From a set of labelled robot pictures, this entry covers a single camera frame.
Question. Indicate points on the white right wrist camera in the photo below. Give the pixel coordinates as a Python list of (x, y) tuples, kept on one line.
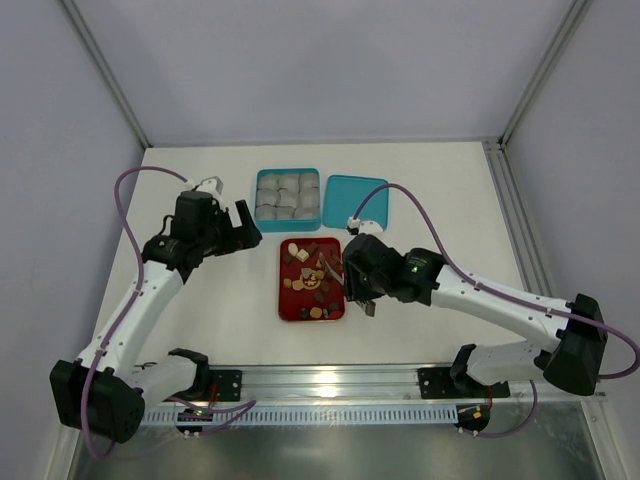
[(357, 226)]

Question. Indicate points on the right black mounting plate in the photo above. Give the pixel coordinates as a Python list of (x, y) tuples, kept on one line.
[(438, 383)]

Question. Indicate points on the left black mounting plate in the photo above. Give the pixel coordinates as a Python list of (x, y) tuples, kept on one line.
[(225, 385)]

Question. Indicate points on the teal tin box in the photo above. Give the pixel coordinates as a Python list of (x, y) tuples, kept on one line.
[(287, 200)]

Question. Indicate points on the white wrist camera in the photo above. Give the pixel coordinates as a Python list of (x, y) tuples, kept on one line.
[(357, 226), (212, 185)]

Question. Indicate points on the stainless steel tongs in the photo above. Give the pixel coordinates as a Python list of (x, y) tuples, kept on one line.
[(332, 270)]

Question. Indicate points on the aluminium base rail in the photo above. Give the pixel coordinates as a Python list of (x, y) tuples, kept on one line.
[(343, 382)]

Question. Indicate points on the aluminium frame post left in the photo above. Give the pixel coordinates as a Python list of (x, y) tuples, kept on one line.
[(89, 43)]

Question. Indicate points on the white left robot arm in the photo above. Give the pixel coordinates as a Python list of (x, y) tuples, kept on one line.
[(101, 392)]

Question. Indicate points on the aluminium frame post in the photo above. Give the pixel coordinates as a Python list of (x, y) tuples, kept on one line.
[(560, 40), (89, 43)]

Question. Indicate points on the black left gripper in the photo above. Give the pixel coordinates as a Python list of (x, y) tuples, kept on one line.
[(239, 232)]

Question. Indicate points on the red lacquer tray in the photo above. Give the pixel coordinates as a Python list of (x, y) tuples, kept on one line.
[(305, 285)]

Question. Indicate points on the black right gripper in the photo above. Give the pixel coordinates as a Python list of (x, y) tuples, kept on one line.
[(354, 279)]

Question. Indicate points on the aluminium frame post right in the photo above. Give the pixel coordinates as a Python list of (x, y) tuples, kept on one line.
[(560, 40)]

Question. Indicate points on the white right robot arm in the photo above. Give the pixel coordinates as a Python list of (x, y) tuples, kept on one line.
[(561, 342)]

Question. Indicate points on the teal tin lid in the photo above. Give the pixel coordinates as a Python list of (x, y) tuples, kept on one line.
[(344, 194)]

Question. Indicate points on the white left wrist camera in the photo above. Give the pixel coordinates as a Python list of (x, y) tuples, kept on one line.
[(212, 185)]

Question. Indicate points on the white slotted cable duct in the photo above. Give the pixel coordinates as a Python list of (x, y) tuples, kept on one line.
[(263, 415)]

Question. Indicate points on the black mounting plate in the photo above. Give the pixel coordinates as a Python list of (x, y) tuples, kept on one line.
[(225, 385), (438, 383)]

